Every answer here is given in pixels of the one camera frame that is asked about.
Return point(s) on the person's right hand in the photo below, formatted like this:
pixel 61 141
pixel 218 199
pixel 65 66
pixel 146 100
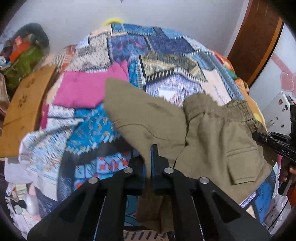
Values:
pixel 286 178

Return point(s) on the green bag of clutter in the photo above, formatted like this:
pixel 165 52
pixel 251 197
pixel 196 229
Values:
pixel 19 57

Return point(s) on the folded pink pants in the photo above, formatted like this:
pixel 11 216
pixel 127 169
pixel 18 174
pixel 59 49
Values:
pixel 80 89

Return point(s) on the brown wooden door frame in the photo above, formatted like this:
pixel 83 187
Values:
pixel 256 40

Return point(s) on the khaki olive pants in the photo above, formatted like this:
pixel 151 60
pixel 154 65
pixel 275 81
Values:
pixel 201 138

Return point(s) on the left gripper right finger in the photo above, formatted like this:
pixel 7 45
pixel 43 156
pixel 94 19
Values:
pixel 162 175

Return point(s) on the dark grey pillow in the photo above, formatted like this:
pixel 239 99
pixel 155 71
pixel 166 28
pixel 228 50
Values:
pixel 36 31

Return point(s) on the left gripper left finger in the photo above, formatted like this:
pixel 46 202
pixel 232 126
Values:
pixel 135 181

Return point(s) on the yellow curved bed rail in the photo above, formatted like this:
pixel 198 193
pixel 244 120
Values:
pixel 113 21

